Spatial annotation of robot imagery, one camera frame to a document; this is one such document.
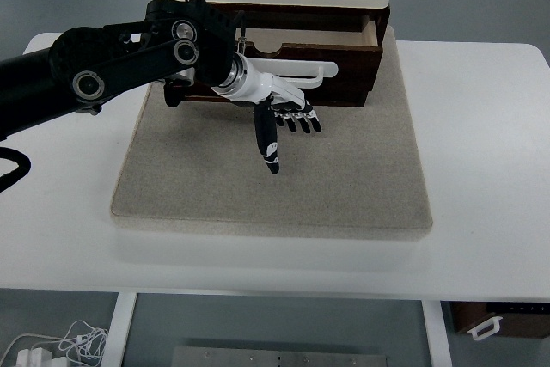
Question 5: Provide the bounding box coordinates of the white table leg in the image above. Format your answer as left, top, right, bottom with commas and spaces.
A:
101, 292, 138, 367
420, 300, 453, 367

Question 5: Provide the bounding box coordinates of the dark wooden drawer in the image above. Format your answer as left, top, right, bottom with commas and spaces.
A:
182, 14, 384, 101

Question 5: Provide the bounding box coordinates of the white drawer handle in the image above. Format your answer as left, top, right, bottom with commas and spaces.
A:
247, 57, 339, 89

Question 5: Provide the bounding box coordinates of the beige fabric mat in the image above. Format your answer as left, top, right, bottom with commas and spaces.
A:
110, 25, 434, 242

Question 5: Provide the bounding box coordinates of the grey metal plate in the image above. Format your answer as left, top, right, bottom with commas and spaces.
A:
171, 346, 388, 367

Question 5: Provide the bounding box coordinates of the brown wooden box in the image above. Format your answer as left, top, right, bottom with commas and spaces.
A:
449, 301, 550, 339

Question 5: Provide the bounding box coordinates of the dark wooden cabinet frame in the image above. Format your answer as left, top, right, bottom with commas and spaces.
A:
159, 0, 392, 109

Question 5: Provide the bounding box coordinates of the white charger block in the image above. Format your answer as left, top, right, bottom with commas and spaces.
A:
15, 346, 55, 367

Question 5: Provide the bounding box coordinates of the white tangled cable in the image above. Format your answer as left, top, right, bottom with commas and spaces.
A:
0, 319, 109, 367

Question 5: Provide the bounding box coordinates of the white and black hand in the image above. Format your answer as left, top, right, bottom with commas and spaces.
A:
210, 56, 323, 176

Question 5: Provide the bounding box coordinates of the white box handle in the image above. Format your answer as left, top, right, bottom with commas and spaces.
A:
467, 315, 504, 342

